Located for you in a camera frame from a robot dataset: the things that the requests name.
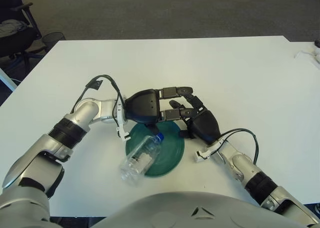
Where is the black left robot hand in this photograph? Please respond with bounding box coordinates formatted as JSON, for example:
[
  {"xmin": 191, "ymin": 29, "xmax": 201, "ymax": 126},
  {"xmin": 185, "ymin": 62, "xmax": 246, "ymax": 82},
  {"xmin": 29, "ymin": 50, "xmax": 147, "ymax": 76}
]
[{"xmin": 124, "ymin": 86, "xmax": 198, "ymax": 136}]

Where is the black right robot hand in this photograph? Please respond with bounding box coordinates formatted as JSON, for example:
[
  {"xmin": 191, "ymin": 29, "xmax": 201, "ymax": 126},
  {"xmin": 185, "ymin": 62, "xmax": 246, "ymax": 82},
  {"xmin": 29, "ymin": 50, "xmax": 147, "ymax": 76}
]
[{"xmin": 169, "ymin": 94, "xmax": 221, "ymax": 145}]

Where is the green round plate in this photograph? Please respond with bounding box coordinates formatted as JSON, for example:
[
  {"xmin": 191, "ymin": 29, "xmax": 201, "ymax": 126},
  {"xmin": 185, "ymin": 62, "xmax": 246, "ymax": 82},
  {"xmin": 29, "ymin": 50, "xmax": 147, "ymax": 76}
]
[{"xmin": 124, "ymin": 120, "xmax": 186, "ymax": 178}]

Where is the clear plastic bottle blue cap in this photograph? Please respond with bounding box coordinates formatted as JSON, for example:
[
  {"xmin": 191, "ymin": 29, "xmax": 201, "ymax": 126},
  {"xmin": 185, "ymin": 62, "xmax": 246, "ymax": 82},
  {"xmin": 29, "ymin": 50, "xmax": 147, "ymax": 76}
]
[{"xmin": 118, "ymin": 132, "xmax": 165, "ymax": 187}]

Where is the grey robot torso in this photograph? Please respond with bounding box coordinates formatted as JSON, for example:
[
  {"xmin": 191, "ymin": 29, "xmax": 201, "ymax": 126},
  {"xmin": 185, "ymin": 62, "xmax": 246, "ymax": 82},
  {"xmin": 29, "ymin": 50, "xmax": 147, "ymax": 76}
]
[{"xmin": 91, "ymin": 191, "xmax": 313, "ymax": 228}]

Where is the white desk leg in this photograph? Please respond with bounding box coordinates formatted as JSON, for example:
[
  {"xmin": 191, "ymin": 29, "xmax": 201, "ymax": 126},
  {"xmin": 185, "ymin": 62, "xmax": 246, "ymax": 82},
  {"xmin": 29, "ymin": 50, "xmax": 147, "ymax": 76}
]
[{"xmin": 0, "ymin": 69, "xmax": 18, "ymax": 91}]

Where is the black office chair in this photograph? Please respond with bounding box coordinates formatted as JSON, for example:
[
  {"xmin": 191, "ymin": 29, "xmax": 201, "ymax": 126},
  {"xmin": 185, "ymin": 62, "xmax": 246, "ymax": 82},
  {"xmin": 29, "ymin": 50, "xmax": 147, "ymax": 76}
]
[{"xmin": 0, "ymin": 0, "xmax": 48, "ymax": 68}]

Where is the grey cloth bundle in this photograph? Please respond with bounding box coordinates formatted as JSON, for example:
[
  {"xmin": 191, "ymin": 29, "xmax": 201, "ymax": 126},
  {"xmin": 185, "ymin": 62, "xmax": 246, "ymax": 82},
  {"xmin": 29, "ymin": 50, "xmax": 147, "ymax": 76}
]
[{"xmin": 0, "ymin": 19, "xmax": 30, "ymax": 37}]

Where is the dark left arm cable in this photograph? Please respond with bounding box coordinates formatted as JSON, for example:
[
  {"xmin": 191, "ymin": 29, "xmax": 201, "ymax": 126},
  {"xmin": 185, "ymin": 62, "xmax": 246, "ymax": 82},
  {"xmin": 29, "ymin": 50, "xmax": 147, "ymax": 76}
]
[{"xmin": 69, "ymin": 74, "xmax": 126, "ymax": 123}]

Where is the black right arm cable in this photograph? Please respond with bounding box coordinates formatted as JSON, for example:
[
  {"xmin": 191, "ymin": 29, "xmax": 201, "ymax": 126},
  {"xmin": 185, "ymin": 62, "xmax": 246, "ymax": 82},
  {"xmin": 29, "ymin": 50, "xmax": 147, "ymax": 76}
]
[{"xmin": 214, "ymin": 128, "xmax": 260, "ymax": 166}]

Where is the black wire mesh wastebasket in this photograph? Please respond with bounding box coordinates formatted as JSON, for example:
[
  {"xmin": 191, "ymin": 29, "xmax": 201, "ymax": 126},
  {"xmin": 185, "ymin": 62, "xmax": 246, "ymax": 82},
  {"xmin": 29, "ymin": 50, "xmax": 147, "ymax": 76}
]
[{"xmin": 41, "ymin": 32, "xmax": 67, "ymax": 51}]

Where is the thin white cable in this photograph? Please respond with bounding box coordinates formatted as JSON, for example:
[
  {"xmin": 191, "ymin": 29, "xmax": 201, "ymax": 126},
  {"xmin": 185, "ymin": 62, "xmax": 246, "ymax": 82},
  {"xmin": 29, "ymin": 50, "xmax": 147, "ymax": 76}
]
[{"xmin": 294, "ymin": 50, "xmax": 316, "ymax": 60}]

